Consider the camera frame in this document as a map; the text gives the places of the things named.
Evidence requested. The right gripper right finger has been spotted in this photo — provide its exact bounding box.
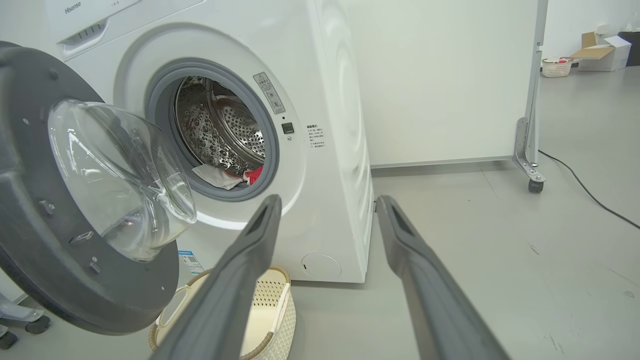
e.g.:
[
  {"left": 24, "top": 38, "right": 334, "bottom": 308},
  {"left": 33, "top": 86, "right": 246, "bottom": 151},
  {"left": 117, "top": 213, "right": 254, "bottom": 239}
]
[{"left": 376, "top": 195, "right": 511, "bottom": 360}]

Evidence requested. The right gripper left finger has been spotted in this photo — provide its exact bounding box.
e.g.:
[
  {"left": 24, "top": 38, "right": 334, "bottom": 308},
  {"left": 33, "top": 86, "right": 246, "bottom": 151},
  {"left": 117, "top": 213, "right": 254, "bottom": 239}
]
[{"left": 150, "top": 195, "right": 282, "bottom": 360}]

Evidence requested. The red and white garment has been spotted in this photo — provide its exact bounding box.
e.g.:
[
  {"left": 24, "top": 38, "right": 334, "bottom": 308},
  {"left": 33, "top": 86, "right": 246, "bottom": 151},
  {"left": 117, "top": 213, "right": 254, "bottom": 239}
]
[{"left": 191, "top": 163, "right": 264, "bottom": 191}]

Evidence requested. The black round washer door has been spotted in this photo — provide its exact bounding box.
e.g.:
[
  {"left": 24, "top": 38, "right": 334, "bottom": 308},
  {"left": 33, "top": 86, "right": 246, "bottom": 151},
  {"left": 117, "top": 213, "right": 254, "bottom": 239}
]
[{"left": 0, "top": 41, "right": 197, "bottom": 336}]

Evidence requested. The cream basket with brown rim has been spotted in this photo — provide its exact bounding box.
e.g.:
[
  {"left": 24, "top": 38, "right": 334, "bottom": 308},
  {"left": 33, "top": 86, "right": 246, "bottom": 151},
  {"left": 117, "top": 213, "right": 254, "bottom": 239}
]
[{"left": 148, "top": 266, "right": 297, "bottom": 360}]

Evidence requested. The stainless steel washing machine drum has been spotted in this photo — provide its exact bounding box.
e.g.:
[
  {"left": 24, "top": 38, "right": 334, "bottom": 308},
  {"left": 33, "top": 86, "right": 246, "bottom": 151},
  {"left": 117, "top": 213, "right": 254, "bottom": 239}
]
[{"left": 175, "top": 76, "right": 267, "bottom": 176}]

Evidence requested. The white front-load washing machine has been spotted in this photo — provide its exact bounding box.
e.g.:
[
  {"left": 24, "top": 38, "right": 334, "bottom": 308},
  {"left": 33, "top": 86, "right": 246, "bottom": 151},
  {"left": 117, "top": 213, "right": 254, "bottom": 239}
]
[{"left": 0, "top": 0, "right": 376, "bottom": 284}]

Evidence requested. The small white perforated basket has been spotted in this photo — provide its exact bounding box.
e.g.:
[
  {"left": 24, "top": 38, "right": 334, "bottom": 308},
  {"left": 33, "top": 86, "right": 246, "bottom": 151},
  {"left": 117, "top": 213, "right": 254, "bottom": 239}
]
[{"left": 541, "top": 57, "right": 573, "bottom": 78}]

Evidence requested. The open cardboard box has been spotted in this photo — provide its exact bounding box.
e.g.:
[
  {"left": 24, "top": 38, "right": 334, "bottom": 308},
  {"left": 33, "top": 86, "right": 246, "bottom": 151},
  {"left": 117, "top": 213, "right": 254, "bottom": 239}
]
[{"left": 570, "top": 31, "right": 632, "bottom": 72}]

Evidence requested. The blue energy label sticker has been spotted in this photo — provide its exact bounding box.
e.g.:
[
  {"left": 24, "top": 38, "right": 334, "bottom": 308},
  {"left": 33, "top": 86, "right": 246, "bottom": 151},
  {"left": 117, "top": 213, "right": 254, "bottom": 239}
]
[{"left": 178, "top": 250, "right": 205, "bottom": 275}]

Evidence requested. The round drain filter cover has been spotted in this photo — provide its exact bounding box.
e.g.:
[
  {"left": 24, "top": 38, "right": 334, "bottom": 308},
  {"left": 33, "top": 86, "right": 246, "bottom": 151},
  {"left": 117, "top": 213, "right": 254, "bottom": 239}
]
[{"left": 301, "top": 253, "right": 343, "bottom": 280}]

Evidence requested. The grey warning sticker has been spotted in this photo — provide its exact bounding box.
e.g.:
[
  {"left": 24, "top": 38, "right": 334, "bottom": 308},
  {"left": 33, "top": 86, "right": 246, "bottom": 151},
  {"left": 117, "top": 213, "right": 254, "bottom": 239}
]
[{"left": 252, "top": 72, "right": 286, "bottom": 115}]

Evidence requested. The grey cart base with casters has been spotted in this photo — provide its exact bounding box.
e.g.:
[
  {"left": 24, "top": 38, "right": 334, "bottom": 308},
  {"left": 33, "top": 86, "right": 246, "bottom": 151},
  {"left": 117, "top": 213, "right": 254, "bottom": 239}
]
[{"left": 0, "top": 292, "right": 51, "bottom": 351}]

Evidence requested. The black bin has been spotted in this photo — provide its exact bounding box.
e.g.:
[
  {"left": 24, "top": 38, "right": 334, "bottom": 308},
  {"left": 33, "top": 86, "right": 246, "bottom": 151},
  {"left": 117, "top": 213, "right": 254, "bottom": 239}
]
[{"left": 618, "top": 31, "right": 640, "bottom": 67}]

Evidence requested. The black floor cable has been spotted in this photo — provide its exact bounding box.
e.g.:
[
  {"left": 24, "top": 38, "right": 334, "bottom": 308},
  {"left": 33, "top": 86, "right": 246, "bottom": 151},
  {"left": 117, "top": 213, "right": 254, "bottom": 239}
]
[{"left": 538, "top": 150, "right": 640, "bottom": 231}]

